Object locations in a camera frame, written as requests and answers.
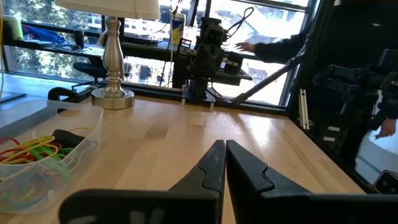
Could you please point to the black diagonal strut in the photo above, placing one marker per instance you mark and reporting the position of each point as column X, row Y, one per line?
column 264, row 81

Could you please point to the black office chair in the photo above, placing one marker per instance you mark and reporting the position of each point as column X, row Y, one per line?
column 90, row 70

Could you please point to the person's hand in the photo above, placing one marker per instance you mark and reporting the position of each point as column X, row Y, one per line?
column 387, row 128
column 245, row 46

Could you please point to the black clamp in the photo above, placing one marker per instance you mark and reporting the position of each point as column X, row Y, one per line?
column 59, row 92

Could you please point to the person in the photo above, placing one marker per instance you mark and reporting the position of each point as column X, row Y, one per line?
column 280, row 49

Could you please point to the blue item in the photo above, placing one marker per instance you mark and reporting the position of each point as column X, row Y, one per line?
column 43, row 34

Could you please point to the silver aluminium extrusion bar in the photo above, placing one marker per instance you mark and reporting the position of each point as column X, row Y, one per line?
column 303, row 109

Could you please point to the wipes canister yellow label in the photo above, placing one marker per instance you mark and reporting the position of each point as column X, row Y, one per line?
column 178, row 28

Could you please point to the black device white edge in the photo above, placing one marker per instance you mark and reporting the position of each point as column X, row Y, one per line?
column 386, row 183

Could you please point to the yellow-green cup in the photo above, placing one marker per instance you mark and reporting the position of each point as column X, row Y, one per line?
column 13, row 27

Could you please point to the black desk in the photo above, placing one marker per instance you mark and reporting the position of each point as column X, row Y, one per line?
column 230, row 77

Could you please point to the black side table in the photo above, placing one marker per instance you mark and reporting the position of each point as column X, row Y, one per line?
column 46, row 46

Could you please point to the long yellow rubber band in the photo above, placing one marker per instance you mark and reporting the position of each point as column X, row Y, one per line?
column 31, row 149

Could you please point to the black cabinet white labels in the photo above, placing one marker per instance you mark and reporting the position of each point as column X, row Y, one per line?
column 334, row 137

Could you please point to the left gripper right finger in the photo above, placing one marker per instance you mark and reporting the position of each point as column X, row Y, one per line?
column 280, row 208

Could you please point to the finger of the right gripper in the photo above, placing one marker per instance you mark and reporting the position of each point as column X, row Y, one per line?
column 202, row 88
column 195, row 88

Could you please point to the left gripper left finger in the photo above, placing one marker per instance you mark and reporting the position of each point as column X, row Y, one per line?
column 199, row 205

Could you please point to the green rubber band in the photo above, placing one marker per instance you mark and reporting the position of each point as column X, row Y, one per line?
column 49, row 152

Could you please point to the black cylinder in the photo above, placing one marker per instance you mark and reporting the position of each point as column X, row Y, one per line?
column 79, row 38

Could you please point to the clear plastic bin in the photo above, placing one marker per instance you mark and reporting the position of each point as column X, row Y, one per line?
column 77, row 124

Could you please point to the long red rubber band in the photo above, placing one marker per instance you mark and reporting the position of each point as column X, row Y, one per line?
column 9, row 140

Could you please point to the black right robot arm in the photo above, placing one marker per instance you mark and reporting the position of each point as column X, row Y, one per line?
column 182, row 68

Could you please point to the white shade silver table lamp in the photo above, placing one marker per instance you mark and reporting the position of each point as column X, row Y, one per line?
column 113, row 62

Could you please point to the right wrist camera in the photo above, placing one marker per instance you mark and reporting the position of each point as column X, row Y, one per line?
column 214, row 29

